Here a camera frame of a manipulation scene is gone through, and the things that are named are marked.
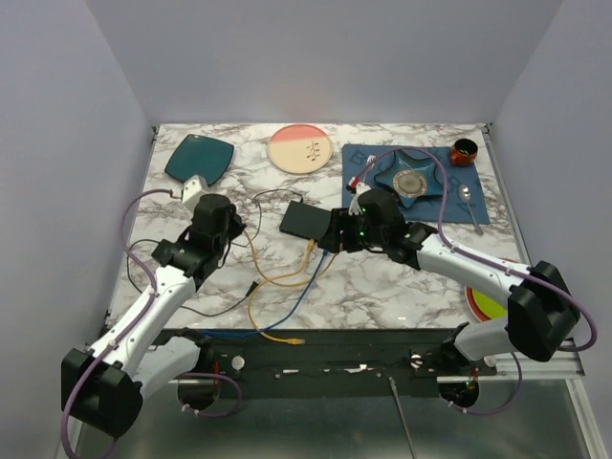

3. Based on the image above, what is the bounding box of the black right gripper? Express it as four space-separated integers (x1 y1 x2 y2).
317 207 387 252

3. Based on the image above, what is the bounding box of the yellow ethernet cable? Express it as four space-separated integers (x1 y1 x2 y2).
241 229 339 289
247 238 317 346

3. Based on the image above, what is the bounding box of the black network switch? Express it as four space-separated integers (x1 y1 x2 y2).
279 201 331 241

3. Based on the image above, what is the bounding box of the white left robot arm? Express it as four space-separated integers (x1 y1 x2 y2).
61 193 245 439

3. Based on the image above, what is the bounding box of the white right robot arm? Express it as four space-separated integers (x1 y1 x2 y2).
317 189 579 375

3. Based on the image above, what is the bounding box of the black power adapter brick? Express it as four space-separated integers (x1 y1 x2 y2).
151 239 174 266

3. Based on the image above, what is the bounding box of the blue star-shaped dish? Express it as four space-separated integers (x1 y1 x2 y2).
372 149 444 208

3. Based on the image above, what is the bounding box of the teal square plate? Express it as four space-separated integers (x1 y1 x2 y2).
164 134 234 186

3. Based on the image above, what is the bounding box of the pink and cream round plate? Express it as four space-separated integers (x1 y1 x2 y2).
267 123 333 174

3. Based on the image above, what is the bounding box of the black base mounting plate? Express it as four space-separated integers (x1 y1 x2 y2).
98 327 501 401

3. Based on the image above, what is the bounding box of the silver spoon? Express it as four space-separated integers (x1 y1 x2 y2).
458 185 484 236

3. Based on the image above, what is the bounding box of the red rimmed plate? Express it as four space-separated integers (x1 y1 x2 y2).
464 286 490 322

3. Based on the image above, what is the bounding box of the orange-brown mug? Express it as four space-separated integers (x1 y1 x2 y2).
449 139 478 167

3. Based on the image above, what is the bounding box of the lime green plate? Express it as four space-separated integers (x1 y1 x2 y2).
472 291 507 319

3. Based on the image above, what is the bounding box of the blue ethernet cable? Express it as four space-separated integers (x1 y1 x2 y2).
200 248 331 339

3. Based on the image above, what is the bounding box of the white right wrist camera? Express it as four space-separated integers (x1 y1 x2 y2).
346 177 371 215

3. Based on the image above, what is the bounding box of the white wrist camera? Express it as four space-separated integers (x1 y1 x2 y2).
181 175 208 211
346 177 371 215

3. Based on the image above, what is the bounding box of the black power cord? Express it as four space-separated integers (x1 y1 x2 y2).
126 189 307 317

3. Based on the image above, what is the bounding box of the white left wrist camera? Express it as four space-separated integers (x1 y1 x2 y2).
181 175 208 211

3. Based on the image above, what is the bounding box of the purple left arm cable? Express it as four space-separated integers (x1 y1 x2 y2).
60 188 244 459

